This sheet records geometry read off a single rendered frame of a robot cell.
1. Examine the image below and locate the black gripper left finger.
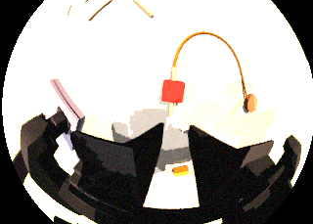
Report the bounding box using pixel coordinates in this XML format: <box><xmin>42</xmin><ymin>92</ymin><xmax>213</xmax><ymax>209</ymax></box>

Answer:
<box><xmin>70</xmin><ymin>122</ymin><xmax>164</xmax><ymax>205</ymax></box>

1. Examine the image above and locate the orange string with tan wooden stick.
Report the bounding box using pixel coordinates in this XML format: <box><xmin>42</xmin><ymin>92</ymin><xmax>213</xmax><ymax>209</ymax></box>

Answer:
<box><xmin>169</xmin><ymin>31</ymin><xmax>246</xmax><ymax>115</ymax></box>

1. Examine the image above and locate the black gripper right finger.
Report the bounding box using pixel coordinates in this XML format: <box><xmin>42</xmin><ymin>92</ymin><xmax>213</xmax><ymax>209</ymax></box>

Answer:
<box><xmin>188</xmin><ymin>125</ymin><xmax>274</xmax><ymax>207</ymax></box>

